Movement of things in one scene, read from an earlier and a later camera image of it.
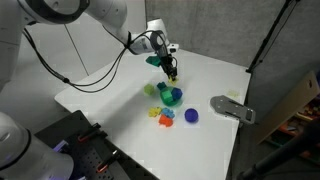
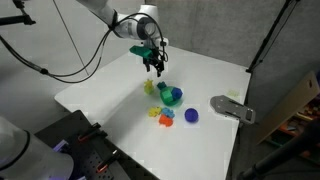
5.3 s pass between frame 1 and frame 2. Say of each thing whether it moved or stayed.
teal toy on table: stayed
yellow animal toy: stayed
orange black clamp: stayed
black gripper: moved
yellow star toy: moved
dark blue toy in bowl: stayed
